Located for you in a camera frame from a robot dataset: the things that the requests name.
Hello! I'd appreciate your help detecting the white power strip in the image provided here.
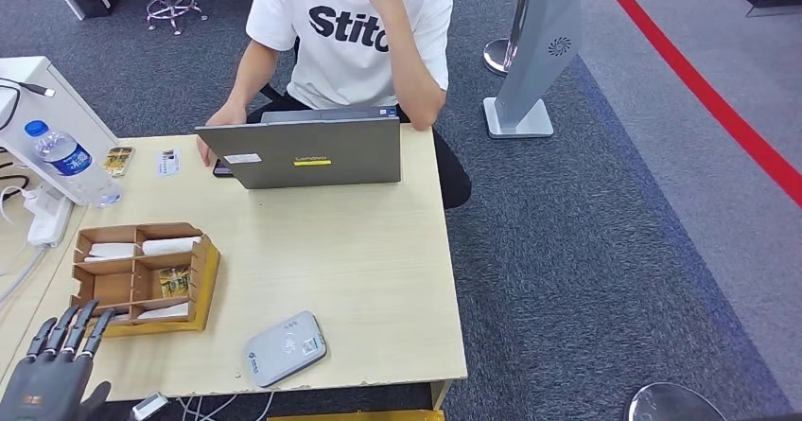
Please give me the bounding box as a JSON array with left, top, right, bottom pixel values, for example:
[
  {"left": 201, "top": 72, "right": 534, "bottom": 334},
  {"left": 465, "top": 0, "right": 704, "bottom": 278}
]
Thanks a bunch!
[{"left": 25, "top": 183, "right": 77, "bottom": 248}]

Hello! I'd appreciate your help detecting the clear water bottle blue label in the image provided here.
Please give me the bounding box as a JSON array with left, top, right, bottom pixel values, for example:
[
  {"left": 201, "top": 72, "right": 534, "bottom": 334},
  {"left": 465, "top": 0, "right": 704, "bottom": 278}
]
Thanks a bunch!
[{"left": 24, "top": 118, "right": 123, "bottom": 209}]

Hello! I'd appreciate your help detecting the chrome base stool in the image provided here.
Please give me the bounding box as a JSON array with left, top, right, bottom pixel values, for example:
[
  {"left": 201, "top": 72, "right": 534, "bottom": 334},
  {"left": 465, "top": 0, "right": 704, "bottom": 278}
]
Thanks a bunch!
[{"left": 140, "top": 0, "right": 208, "bottom": 36}]

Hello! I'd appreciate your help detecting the white power cord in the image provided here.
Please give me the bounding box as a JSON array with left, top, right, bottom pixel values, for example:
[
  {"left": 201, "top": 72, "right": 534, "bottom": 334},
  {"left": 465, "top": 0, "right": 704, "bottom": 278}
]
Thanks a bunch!
[{"left": 0, "top": 245, "right": 48, "bottom": 304}]

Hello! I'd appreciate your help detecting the white side cabinet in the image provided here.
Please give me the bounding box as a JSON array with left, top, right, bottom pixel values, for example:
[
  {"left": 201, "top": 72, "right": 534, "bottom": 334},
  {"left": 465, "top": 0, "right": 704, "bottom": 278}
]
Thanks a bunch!
[{"left": 0, "top": 55, "right": 119, "bottom": 207}]

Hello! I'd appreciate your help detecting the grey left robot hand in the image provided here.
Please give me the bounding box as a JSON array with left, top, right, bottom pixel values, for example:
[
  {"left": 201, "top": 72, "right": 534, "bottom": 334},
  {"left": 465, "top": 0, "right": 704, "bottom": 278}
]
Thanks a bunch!
[{"left": 0, "top": 299, "right": 117, "bottom": 421}]

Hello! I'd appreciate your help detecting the grey card reader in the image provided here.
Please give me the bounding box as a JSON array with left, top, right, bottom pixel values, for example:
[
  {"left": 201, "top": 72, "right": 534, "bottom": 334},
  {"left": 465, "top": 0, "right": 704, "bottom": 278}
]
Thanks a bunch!
[{"left": 242, "top": 309, "right": 329, "bottom": 389}]

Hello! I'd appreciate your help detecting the black office chair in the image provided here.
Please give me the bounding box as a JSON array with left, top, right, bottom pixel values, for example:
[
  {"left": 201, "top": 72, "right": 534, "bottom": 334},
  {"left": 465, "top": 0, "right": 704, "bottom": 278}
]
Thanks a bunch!
[{"left": 258, "top": 37, "right": 302, "bottom": 103}]

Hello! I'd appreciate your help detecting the grey laptop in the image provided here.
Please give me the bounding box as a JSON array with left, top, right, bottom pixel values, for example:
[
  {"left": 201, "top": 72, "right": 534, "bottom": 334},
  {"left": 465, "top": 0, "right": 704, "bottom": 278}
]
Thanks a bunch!
[{"left": 194, "top": 105, "right": 403, "bottom": 190}]

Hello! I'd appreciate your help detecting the yellow cardboard box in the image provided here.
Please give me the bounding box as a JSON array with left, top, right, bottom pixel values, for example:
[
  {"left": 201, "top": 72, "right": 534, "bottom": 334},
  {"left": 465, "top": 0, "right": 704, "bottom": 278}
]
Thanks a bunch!
[{"left": 266, "top": 409, "right": 445, "bottom": 421}]

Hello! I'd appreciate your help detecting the wooden compartment card box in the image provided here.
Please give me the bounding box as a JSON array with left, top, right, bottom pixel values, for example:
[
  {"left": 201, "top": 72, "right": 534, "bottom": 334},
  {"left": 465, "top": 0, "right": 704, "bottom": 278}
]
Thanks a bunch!
[{"left": 70, "top": 220, "right": 222, "bottom": 338}]

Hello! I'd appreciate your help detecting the person's right hand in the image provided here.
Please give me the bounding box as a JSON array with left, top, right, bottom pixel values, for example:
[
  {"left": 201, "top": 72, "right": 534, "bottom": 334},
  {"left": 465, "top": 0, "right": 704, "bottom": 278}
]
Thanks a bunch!
[{"left": 196, "top": 103, "right": 249, "bottom": 167}]

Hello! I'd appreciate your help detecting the chrome stanchion post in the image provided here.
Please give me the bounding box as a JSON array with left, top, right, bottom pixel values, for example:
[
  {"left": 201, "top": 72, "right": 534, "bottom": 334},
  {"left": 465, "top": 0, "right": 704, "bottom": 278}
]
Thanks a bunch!
[{"left": 482, "top": 0, "right": 537, "bottom": 78}]

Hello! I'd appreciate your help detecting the black USB cable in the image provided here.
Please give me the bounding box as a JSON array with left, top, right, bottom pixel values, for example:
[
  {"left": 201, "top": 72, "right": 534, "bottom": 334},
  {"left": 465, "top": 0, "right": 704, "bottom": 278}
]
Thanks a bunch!
[{"left": 0, "top": 76, "right": 57, "bottom": 132}]

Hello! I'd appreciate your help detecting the grey standing sign panel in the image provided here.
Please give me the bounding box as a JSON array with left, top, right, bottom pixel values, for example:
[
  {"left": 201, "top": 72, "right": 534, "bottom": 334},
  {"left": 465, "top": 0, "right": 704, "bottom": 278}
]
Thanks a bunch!
[{"left": 482, "top": 0, "right": 583, "bottom": 140}]

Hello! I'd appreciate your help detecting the white ID card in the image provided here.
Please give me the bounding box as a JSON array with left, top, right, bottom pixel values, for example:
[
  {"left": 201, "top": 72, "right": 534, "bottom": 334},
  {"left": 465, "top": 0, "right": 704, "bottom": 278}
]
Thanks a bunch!
[{"left": 155, "top": 149, "right": 183, "bottom": 178}]

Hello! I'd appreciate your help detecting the white cable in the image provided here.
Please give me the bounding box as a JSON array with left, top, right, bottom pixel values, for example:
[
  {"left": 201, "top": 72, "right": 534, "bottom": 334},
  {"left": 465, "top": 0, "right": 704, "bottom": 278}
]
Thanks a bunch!
[
  {"left": 175, "top": 395, "right": 239, "bottom": 421},
  {"left": 253, "top": 392, "right": 277, "bottom": 421}
]

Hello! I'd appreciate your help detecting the person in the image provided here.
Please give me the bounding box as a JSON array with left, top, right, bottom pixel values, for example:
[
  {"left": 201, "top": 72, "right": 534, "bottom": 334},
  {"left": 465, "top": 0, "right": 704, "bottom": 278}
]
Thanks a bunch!
[{"left": 196, "top": 0, "right": 473, "bottom": 211}]

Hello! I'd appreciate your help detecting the round chrome base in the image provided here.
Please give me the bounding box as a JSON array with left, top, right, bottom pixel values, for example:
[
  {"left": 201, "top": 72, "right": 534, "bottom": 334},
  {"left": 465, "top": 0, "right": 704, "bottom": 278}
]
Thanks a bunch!
[{"left": 626, "top": 381, "right": 728, "bottom": 421}]

